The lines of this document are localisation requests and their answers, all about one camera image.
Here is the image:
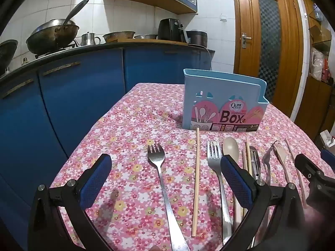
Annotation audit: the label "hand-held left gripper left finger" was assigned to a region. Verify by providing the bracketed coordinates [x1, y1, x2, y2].
[27, 154, 113, 251]

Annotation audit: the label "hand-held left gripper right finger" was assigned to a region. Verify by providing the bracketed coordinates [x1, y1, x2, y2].
[220, 155, 307, 251]

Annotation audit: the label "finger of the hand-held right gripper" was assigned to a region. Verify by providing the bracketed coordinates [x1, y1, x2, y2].
[321, 149, 335, 163]
[294, 154, 335, 207]

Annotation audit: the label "beige plastic fork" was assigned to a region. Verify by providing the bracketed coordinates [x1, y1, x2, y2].
[273, 142, 294, 184]

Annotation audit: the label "steel peeler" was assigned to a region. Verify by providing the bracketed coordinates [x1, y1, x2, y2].
[249, 146, 262, 181]

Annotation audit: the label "steel fork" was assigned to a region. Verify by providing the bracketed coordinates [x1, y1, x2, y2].
[262, 141, 277, 186]
[207, 141, 233, 245]
[147, 144, 190, 251]

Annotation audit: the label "beige plastic spoon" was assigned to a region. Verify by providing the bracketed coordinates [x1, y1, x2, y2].
[222, 137, 244, 232]

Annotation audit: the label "light blue utensil holder box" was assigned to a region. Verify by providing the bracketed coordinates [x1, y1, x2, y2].
[183, 69, 270, 132]

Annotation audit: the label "white plastic object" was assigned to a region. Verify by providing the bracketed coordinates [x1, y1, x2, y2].
[321, 130, 335, 148]

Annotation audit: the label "wooden storage shelf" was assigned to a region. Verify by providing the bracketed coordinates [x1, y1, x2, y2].
[293, 0, 335, 136]

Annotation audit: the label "pink floral tablecloth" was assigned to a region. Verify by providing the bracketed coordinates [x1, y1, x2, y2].
[50, 82, 335, 251]

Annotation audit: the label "blue base cabinets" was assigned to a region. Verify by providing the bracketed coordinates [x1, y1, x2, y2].
[0, 48, 213, 241]

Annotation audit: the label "clear plastic bag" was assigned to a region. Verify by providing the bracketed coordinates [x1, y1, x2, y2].
[310, 48, 325, 81]

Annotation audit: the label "wooden door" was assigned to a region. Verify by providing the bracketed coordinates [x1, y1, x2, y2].
[230, 0, 304, 118]

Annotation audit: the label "dark kitchen countertop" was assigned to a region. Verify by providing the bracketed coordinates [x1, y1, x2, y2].
[0, 41, 215, 84]

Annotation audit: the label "gas stove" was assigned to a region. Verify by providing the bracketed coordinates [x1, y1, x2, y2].
[34, 46, 74, 59]

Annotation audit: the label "steel kettle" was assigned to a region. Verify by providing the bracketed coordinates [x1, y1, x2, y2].
[74, 31, 101, 47]

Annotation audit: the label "steel colander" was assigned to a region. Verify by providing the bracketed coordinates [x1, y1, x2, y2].
[103, 31, 136, 43]

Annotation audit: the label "dark steel wok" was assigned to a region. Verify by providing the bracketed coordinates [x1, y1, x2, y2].
[26, 19, 80, 55]

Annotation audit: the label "dark rice cooker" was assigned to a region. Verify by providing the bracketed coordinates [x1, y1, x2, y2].
[186, 29, 208, 46]

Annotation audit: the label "dark cooking pot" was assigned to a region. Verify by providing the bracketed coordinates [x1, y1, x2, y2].
[0, 39, 19, 69]

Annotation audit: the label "black air fryer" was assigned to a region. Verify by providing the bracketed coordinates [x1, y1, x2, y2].
[157, 18, 188, 43]

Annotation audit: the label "silver door handle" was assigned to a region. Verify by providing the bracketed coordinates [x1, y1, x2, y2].
[241, 33, 252, 49]

